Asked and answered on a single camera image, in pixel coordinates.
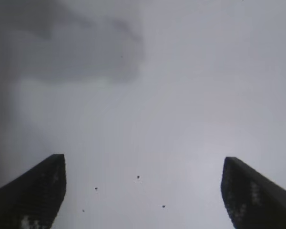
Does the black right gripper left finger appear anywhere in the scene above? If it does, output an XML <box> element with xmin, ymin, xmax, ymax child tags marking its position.
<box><xmin>0</xmin><ymin>154</ymin><xmax>67</xmax><ymax>229</ymax></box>

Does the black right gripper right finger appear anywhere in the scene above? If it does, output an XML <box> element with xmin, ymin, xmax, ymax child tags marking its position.
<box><xmin>220</xmin><ymin>156</ymin><xmax>286</xmax><ymax>229</ymax></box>

